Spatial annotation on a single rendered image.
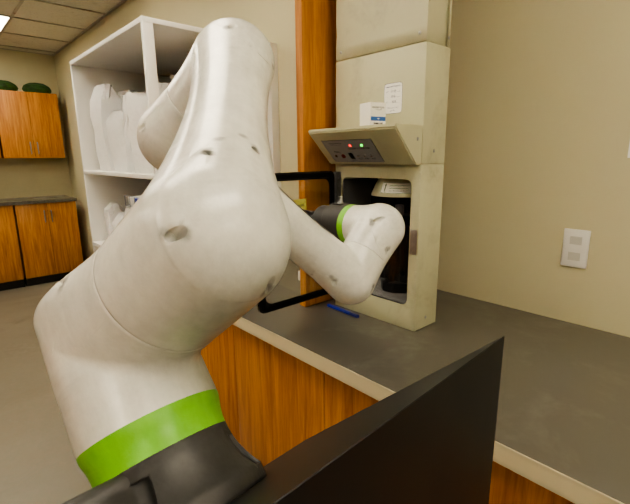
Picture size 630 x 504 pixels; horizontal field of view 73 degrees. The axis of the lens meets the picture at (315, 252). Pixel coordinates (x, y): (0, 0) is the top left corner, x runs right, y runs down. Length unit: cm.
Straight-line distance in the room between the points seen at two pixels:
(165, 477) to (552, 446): 69
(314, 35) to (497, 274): 98
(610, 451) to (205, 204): 81
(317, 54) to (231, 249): 117
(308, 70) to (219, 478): 120
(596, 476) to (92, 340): 76
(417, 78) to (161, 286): 99
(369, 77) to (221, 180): 102
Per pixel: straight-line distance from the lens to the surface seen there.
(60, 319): 43
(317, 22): 145
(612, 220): 146
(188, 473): 39
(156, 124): 74
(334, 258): 82
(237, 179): 33
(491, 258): 159
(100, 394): 41
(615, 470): 91
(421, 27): 123
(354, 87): 134
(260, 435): 157
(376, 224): 88
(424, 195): 120
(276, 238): 32
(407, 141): 113
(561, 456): 89
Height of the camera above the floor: 143
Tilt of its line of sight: 13 degrees down
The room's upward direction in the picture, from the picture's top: 1 degrees counter-clockwise
